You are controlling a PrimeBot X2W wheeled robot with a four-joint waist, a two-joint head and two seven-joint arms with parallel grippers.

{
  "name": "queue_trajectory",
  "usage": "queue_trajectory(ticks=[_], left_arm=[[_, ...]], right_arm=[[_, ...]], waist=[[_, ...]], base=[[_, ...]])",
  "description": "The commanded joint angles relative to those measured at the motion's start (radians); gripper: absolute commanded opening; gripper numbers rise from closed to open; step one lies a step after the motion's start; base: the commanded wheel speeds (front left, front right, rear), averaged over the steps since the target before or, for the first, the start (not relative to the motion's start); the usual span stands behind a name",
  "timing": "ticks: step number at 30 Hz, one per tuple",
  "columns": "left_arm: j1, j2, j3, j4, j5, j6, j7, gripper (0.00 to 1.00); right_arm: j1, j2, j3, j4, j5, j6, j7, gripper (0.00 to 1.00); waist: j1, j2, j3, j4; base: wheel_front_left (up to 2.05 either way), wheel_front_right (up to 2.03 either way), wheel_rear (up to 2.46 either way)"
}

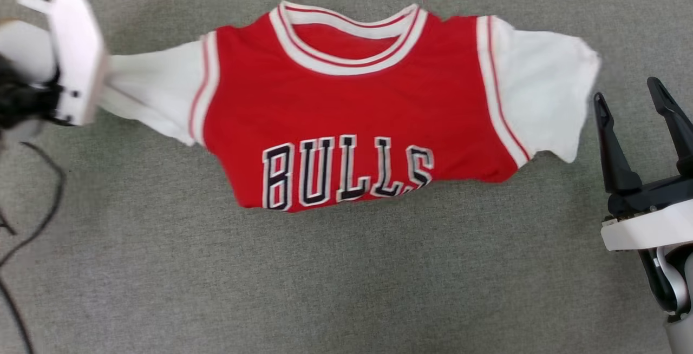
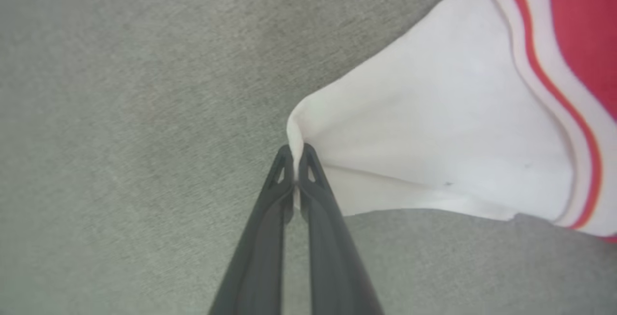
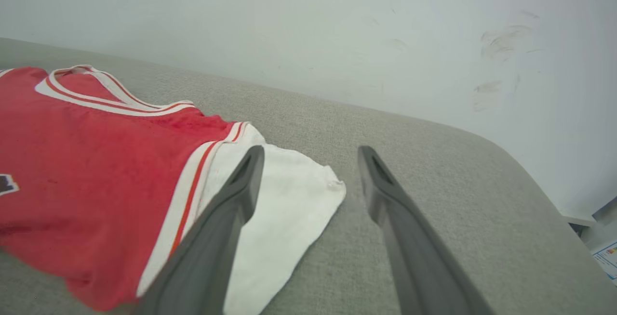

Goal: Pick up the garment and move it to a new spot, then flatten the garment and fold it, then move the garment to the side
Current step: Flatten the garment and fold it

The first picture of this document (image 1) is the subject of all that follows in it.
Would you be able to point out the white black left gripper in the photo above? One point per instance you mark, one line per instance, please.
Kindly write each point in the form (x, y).
(78, 56)

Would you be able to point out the grey fabric sofa cushion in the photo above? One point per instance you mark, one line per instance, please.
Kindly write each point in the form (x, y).
(379, 289)

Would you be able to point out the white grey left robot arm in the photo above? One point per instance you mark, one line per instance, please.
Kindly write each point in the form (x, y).
(21, 45)

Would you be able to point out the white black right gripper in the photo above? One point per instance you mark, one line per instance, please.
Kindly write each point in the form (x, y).
(655, 224)

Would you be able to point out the red Bulls basketball jersey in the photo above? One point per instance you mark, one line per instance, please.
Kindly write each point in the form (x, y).
(352, 110)

